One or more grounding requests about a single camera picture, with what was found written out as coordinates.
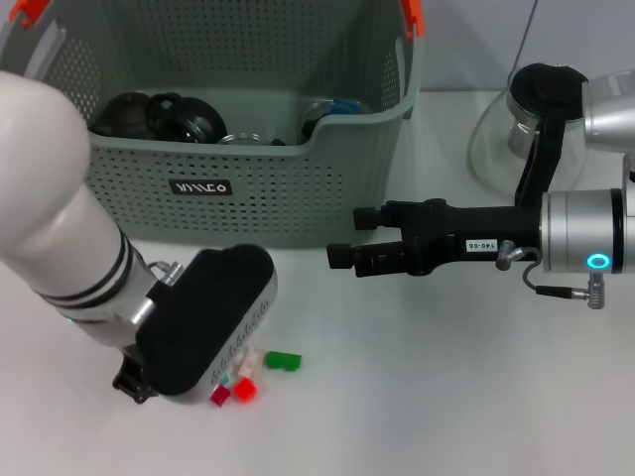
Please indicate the dark red long brick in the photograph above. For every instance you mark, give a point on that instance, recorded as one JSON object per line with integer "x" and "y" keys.
{"x": 218, "y": 396}

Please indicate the silver vented right wrist box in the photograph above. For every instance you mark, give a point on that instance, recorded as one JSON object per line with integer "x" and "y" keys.
{"x": 610, "y": 114}

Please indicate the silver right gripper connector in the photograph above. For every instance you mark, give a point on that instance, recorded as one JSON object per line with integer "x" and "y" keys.
{"x": 505, "y": 253}

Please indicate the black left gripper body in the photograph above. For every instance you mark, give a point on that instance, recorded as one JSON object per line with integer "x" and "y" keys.
{"x": 134, "y": 377}

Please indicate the blue toy plate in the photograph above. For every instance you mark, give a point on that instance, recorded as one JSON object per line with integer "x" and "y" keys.
{"x": 342, "y": 105}

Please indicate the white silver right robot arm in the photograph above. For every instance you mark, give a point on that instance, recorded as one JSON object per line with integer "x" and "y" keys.
{"x": 580, "y": 233}

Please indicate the green toy brick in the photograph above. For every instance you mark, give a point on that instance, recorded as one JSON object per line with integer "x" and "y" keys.
{"x": 283, "y": 361}

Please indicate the grey-green perforated storage bin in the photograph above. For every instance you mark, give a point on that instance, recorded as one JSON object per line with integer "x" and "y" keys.
{"x": 297, "y": 198}

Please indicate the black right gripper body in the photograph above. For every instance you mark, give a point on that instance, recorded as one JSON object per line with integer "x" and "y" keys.
{"x": 471, "y": 230}

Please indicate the small red toy brick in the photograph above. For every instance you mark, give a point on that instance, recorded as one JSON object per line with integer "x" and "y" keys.
{"x": 244, "y": 389}

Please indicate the beige translucent toy brick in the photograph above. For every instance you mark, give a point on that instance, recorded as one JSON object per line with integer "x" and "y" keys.
{"x": 248, "y": 364}

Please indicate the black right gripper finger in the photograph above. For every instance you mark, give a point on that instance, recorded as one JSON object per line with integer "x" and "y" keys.
{"x": 377, "y": 217}
{"x": 372, "y": 258}

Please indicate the black clay teapot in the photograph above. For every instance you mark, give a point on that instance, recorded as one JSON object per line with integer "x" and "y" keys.
{"x": 124, "y": 114}

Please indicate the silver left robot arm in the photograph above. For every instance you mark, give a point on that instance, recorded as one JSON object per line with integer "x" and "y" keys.
{"x": 49, "y": 198}

